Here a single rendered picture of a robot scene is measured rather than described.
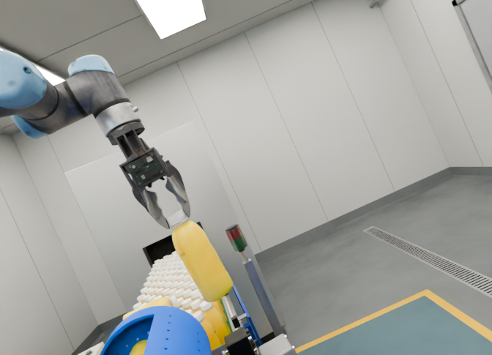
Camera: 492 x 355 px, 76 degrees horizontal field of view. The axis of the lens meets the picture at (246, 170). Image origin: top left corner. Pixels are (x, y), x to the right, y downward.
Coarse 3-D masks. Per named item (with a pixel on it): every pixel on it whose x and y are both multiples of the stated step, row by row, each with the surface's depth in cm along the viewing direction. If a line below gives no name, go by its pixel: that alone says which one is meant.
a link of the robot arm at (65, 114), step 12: (60, 84) 58; (60, 96) 55; (72, 96) 58; (60, 108) 55; (72, 108) 58; (24, 120) 56; (48, 120) 55; (60, 120) 58; (72, 120) 60; (24, 132) 57; (36, 132) 58; (48, 132) 60
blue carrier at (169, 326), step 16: (128, 320) 80; (144, 320) 84; (160, 320) 76; (176, 320) 78; (192, 320) 83; (112, 336) 78; (128, 336) 83; (144, 336) 84; (160, 336) 67; (176, 336) 69; (192, 336) 74; (112, 352) 82; (128, 352) 83; (144, 352) 60; (160, 352) 61; (176, 352) 63; (192, 352) 66; (208, 352) 76
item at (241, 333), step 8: (240, 328) 101; (232, 336) 99; (240, 336) 97; (248, 336) 99; (232, 344) 95; (240, 344) 95; (248, 344) 95; (224, 352) 96; (232, 352) 94; (240, 352) 95; (248, 352) 95
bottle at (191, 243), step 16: (176, 224) 64; (192, 224) 65; (176, 240) 63; (192, 240) 63; (208, 240) 66; (192, 256) 63; (208, 256) 63; (192, 272) 63; (208, 272) 63; (224, 272) 65; (208, 288) 63; (224, 288) 63
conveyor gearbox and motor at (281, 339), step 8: (280, 336) 114; (264, 344) 113; (272, 344) 111; (280, 344) 109; (288, 344) 107; (264, 352) 109; (272, 352) 107; (280, 352) 105; (288, 352) 104; (296, 352) 106
